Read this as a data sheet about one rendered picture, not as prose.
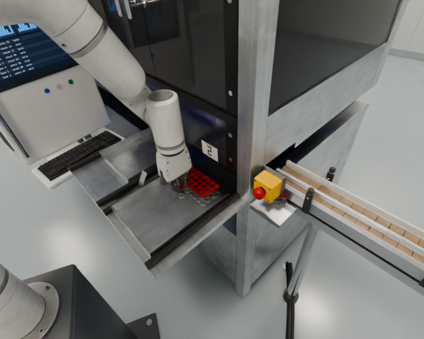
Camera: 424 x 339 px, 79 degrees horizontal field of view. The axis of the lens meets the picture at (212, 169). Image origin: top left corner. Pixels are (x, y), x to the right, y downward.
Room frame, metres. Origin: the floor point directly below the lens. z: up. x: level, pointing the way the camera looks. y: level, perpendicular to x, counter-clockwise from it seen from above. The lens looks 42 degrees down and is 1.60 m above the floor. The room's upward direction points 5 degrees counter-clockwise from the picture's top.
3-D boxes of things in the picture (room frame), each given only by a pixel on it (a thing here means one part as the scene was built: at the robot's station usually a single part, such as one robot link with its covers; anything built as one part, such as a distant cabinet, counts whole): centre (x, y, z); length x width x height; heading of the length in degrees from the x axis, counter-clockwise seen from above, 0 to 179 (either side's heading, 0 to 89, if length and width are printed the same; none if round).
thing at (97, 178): (0.77, 0.23, 0.87); 0.70 x 0.48 x 0.02; 40
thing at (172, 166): (0.60, 0.11, 1.11); 0.10 x 0.07 x 0.11; 130
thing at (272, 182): (0.57, -0.18, 1.00); 0.08 x 0.07 x 0.07; 130
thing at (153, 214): (0.61, 0.16, 0.90); 0.34 x 0.26 x 0.04; 130
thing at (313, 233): (0.56, -0.38, 0.46); 0.09 x 0.09 x 0.77; 40
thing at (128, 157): (0.95, 0.29, 0.90); 0.34 x 0.26 x 0.04; 130
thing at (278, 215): (0.59, -0.22, 0.87); 0.14 x 0.13 x 0.02; 130
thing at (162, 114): (0.60, 0.11, 1.26); 0.09 x 0.08 x 0.13; 37
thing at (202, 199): (0.67, 0.09, 0.90); 0.18 x 0.02 x 0.05; 39
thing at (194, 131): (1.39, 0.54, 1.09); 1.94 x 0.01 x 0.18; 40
